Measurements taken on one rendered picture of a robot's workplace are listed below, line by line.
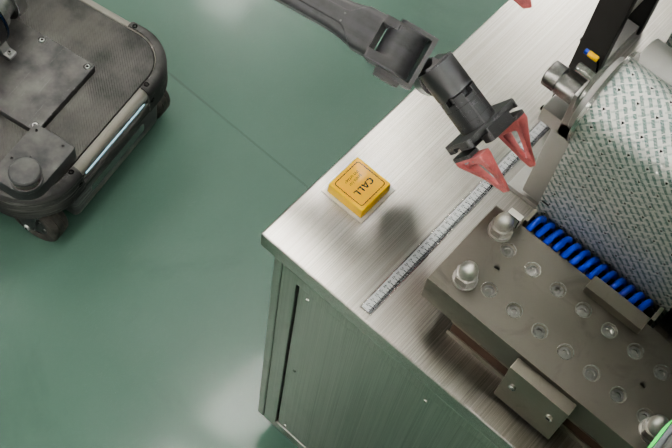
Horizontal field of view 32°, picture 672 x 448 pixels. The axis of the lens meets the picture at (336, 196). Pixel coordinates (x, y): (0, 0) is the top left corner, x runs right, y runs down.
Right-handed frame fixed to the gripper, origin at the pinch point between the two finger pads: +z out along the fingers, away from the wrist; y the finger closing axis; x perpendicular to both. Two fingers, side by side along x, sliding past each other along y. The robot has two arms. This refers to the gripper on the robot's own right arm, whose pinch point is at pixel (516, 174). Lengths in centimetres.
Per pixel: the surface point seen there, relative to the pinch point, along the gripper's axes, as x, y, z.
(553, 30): -25.0, -38.3, -6.7
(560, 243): 0.4, 1.2, 11.7
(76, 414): -120, 51, 4
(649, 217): 16.9, -1.9, 11.9
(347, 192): -23.6, 11.8, -10.0
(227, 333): -116, 15, 12
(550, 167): -6.3, -9.3, 4.7
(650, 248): 12.9, -2.0, 16.7
